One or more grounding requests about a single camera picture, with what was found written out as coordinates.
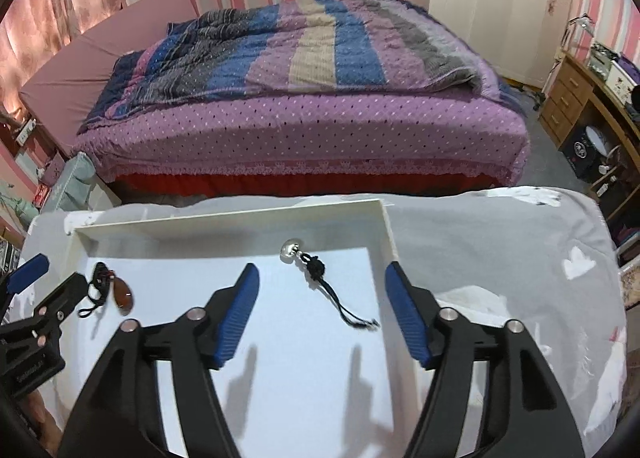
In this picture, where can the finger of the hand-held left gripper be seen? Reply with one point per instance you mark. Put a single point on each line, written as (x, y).
(70, 293)
(30, 273)

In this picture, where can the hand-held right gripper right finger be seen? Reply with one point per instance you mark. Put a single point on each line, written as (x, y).
(407, 318)

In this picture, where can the bed with purple dotted sheet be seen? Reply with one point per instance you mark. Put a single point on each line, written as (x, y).
(300, 137)

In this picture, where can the wooden desk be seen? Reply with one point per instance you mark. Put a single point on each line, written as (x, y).
(565, 92)

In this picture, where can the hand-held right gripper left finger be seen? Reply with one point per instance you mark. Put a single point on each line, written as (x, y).
(240, 318)

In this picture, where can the white tray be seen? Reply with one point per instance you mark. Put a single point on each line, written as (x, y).
(300, 363)

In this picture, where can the black box with white circle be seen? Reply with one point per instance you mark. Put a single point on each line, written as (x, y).
(582, 152)

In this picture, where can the grey storage bag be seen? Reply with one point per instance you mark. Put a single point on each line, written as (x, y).
(75, 177)

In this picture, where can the person's left forearm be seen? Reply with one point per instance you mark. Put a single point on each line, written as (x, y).
(42, 418)

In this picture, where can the pink mattress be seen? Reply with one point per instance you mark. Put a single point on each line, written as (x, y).
(100, 47)

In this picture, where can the striped quilt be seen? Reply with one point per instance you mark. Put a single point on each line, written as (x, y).
(310, 47)

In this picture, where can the desk lamp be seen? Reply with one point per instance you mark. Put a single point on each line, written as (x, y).
(582, 27)

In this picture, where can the white power strip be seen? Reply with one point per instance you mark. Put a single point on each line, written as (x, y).
(26, 131)

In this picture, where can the cream wardrobe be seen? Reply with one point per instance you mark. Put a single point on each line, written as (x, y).
(475, 12)

